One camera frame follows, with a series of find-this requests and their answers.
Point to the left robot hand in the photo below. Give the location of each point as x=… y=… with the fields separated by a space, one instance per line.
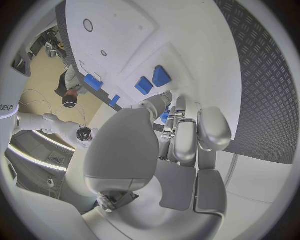
x=131 y=150

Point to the blue plug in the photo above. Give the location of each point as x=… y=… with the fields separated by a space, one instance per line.
x=166 y=114

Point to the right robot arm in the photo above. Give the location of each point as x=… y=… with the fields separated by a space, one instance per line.
x=63 y=129

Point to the white task board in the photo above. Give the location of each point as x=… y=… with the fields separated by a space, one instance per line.
x=187 y=46

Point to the slim blue cylinder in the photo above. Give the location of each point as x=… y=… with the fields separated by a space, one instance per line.
x=114 y=100

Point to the blue block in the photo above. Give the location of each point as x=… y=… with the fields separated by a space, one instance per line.
x=160 y=77
x=143 y=86

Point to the thick blue cylinder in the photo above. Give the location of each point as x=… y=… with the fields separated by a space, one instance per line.
x=93 y=82

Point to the person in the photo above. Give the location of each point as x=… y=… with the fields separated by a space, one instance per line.
x=70 y=80

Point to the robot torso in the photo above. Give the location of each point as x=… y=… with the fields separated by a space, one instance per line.
x=6 y=112

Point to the desk with dark screen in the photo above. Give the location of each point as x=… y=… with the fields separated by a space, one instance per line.
x=36 y=47

